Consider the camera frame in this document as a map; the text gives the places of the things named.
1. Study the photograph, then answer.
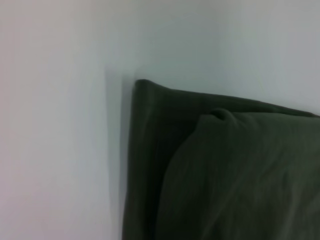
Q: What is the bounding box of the dark green printed t-shirt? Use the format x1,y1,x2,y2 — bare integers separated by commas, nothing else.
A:
121,79,320,240

